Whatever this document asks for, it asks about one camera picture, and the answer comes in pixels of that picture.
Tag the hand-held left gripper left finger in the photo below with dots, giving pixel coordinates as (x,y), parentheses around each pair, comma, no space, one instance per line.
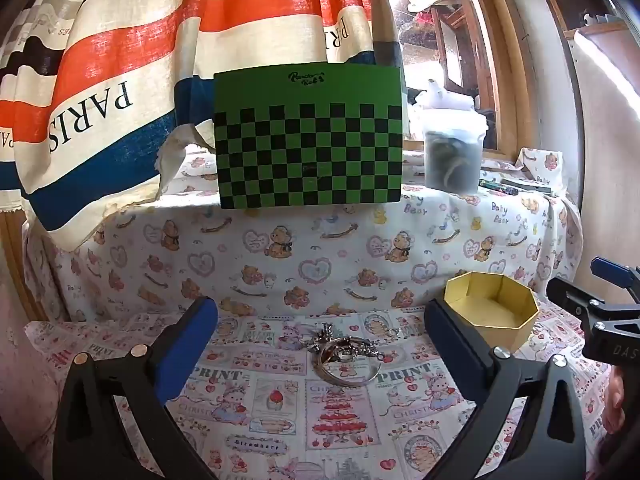
(185,355)

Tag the white plastic bag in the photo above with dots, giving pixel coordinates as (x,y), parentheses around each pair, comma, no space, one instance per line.
(440,97)

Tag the bear print cloth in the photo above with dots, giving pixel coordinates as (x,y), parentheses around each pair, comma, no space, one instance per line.
(300,245)

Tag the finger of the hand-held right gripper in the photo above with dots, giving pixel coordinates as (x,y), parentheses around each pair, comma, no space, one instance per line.
(575,297)
(617,271)

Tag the strawberry print tablecloth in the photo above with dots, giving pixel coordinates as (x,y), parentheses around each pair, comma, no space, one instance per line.
(325,435)

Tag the green checkered board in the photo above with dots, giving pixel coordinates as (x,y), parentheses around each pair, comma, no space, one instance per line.
(310,90)

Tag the clear plastic container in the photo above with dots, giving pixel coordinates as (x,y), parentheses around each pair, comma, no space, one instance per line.
(452,165)

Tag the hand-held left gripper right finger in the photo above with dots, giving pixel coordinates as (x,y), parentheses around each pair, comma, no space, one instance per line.
(452,350)

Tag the striped printed curtain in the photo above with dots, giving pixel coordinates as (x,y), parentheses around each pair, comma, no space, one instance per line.
(125,35)

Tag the silver bangle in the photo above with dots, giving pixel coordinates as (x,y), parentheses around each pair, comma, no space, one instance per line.
(345,382)

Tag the wooden window frame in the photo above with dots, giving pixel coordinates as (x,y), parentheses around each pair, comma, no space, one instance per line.
(505,85)

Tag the yellow octagonal box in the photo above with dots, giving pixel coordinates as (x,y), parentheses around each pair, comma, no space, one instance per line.
(505,330)

